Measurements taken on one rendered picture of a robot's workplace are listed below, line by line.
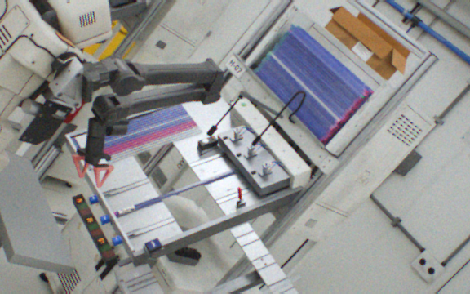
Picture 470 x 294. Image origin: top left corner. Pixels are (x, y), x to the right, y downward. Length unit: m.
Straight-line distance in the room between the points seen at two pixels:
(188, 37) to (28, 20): 1.92
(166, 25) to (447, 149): 1.75
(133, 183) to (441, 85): 2.19
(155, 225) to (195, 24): 1.62
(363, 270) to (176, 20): 1.81
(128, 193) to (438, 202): 1.99
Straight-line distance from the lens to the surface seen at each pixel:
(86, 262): 2.94
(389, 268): 3.90
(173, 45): 3.70
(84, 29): 1.92
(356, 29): 3.00
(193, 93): 2.12
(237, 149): 2.57
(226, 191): 2.49
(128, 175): 2.55
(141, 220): 2.39
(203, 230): 2.36
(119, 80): 1.86
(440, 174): 3.89
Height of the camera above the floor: 1.71
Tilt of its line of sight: 13 degrees down
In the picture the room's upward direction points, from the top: 41 degrees clockwise
